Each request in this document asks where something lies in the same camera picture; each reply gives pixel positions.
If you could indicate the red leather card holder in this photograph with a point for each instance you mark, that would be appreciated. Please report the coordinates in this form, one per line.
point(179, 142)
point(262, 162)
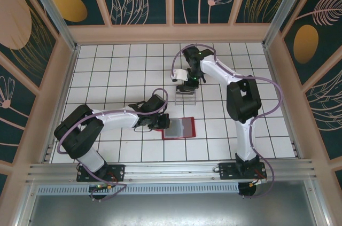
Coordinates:
point(188, 128)

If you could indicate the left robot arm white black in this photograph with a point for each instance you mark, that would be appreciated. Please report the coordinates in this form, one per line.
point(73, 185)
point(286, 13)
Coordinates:
point(117, 120)

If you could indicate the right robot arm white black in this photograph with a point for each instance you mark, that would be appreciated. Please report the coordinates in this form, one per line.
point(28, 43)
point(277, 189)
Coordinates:
point(216, 69)

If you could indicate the clear acrylic card stand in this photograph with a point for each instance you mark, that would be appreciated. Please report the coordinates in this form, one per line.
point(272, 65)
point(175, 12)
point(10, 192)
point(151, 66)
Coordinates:
point(187, 101)

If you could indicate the grey metal sheet panel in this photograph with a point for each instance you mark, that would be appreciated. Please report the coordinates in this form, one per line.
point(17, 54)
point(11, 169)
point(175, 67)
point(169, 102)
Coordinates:
point(173, 210)

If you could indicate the aluminium mounting rail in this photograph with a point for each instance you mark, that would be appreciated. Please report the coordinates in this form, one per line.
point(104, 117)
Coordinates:
point(173, 170)

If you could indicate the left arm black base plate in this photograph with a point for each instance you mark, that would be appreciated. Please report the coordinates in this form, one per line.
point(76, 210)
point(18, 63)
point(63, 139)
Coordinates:
point(117, 172)

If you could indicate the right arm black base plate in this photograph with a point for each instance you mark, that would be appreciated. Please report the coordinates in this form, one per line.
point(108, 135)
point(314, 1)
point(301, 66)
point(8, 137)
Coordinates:
point(227, 171)

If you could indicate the aluminium upright post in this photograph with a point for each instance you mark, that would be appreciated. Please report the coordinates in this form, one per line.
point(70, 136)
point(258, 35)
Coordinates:
point(288, 4)
point(53, 12)

